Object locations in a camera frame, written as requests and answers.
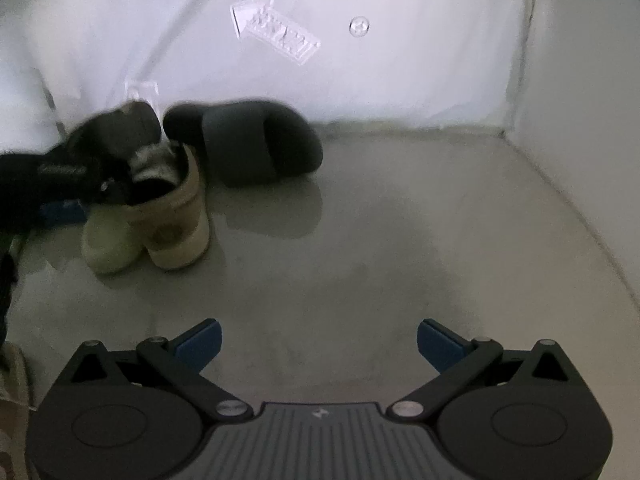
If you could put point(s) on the beige fur-lined boot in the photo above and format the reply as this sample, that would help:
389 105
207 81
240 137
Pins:
164 215

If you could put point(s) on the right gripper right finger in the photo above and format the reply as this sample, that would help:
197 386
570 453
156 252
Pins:
507 414

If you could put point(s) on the black sneaker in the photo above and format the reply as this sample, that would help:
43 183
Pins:
90 167

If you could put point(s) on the dark grey slide sandal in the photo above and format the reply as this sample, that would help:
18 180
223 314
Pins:
246 143

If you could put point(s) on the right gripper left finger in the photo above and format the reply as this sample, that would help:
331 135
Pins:
144 413

